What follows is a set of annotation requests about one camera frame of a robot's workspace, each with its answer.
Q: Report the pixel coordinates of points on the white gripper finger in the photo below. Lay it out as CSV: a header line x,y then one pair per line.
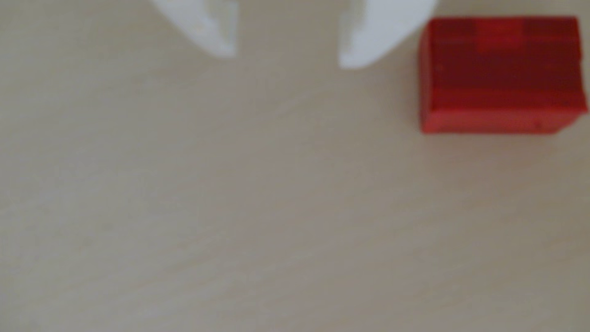
x,y
382,27
207,20

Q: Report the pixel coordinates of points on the red block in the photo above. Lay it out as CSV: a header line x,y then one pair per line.
x,y
502,78

